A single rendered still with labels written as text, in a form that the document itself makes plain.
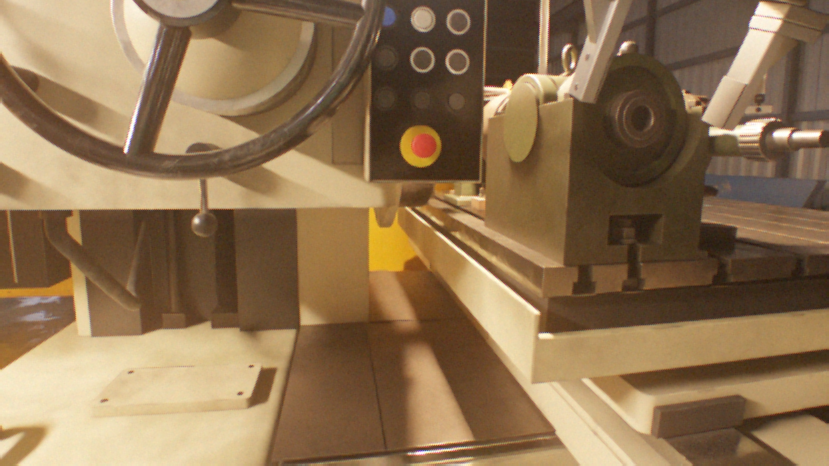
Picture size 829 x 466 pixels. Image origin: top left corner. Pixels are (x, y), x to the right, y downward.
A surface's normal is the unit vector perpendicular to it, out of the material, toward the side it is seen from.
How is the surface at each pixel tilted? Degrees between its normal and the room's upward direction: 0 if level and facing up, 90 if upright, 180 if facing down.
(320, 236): 90
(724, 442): 0
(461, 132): 90
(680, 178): 90
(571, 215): 90
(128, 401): 0
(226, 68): 118
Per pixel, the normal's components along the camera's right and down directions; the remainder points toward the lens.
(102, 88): 0.18, 0.12
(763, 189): -0.78, 0.07
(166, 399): 0.02, -0.99
